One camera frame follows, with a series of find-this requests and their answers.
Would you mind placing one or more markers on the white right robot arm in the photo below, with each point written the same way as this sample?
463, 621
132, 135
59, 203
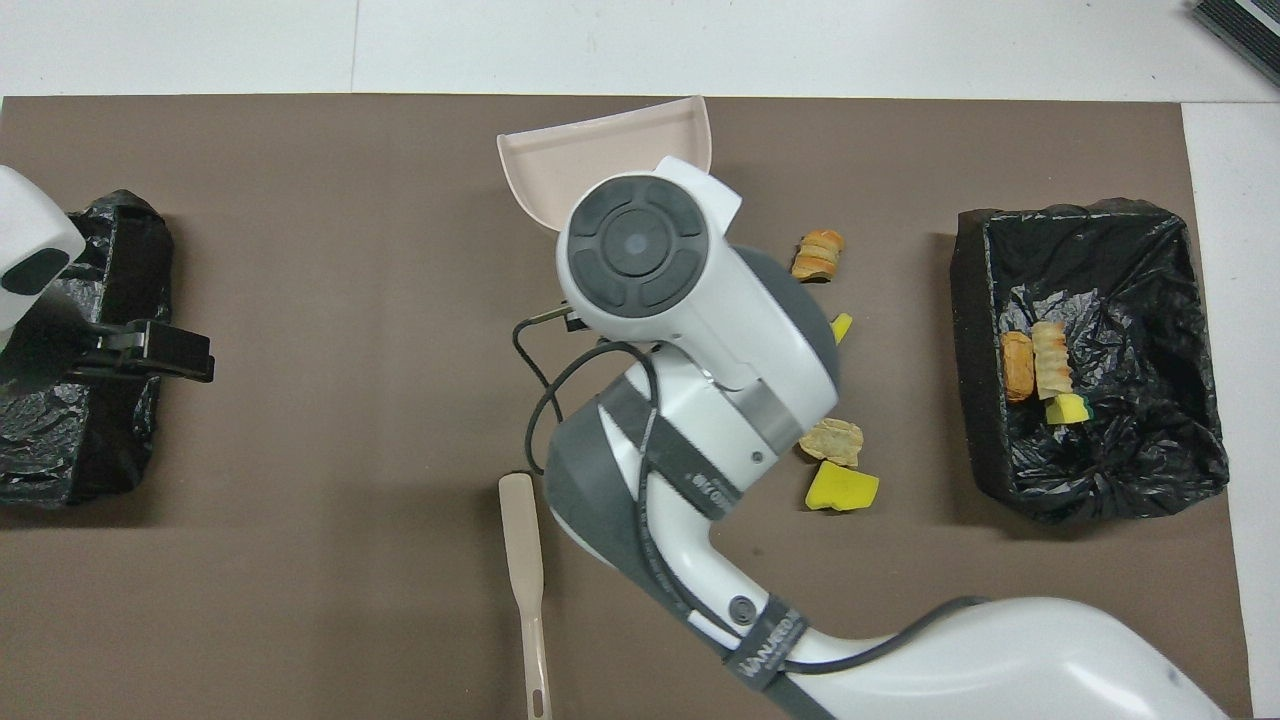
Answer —
690, 300

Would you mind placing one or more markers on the pale round pastry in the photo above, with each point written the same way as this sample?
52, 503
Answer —
838, 445

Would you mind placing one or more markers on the golden oval bread roll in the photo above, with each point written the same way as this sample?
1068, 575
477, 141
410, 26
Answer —
1018, 368

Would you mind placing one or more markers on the brown table mat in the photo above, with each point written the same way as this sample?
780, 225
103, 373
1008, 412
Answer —
300, 200

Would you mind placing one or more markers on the beige brush black bristles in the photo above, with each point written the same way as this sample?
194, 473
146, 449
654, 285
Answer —
520, 520

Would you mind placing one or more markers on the orange striped croissant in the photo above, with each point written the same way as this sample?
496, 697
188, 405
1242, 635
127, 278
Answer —
820, 258

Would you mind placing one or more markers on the pale ridged bread slice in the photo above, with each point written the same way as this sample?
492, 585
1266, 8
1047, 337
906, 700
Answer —
1052, 360

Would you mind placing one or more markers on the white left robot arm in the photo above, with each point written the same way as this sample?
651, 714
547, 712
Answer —
30, 230

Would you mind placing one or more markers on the beige plastic dustpan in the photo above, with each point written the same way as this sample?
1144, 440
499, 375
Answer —
600, 150

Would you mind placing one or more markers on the dark grey striped object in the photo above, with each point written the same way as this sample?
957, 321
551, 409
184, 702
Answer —
1245, 25

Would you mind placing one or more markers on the black bag lined bin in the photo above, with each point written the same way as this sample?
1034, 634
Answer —
1150, 300
130, 450

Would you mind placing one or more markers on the small yellow green-backed sponge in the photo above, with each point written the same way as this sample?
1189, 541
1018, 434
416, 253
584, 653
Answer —
1068, 409

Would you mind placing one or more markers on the notched yellow sponge piece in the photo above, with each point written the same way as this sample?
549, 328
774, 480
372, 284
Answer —
841, 327

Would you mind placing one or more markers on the yellow sponge wedge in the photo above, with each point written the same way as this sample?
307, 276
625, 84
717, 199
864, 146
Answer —
842, 488

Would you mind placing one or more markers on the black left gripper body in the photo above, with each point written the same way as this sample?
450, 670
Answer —
115, 355

